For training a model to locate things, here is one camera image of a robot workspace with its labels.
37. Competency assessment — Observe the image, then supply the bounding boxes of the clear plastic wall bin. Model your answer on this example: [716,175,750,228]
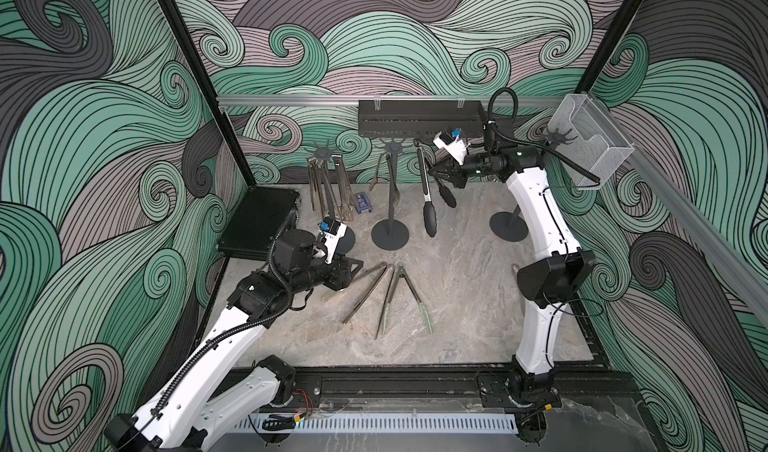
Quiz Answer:
[546,93,635,190]

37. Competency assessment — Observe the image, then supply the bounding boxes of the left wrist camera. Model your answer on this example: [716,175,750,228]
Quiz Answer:
[317,216,347,265]

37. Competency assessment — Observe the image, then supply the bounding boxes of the black wall shelf rack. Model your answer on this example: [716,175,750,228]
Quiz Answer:
[357,101,483,141]

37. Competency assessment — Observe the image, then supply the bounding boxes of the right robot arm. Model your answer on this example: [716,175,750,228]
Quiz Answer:
[427,100,596,411]

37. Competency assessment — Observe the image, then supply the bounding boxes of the black tongs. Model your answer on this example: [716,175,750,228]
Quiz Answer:
[413,139,457,238]

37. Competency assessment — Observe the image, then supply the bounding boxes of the blue card box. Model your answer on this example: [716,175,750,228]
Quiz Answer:
[354,192,373,214]

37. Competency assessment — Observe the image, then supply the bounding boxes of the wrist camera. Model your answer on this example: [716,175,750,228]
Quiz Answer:
[317,216,347,265]
[433,129,469,165]

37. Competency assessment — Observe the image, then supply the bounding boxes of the green tipped tongs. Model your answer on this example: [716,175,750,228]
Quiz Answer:
[375,262,434,340]

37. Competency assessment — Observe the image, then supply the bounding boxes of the white slotted cable duct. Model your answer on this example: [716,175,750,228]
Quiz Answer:
[230,413,519,435]

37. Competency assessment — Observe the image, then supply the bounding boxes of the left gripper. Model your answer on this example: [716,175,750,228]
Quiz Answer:
[286,250,361,297]

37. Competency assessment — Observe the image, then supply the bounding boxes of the aluminium rail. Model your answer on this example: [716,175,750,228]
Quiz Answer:
[217,94,565,110]

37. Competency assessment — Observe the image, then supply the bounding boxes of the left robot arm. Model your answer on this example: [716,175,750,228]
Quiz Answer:
[104,223,363,451]

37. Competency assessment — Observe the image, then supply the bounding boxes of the grey utensil stand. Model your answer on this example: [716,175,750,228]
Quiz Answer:
[485,121,580,254]
[310,146,348,224]
[371,139,410,251]

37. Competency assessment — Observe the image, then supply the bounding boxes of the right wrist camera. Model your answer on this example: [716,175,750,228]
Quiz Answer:
[433,129,469,165]

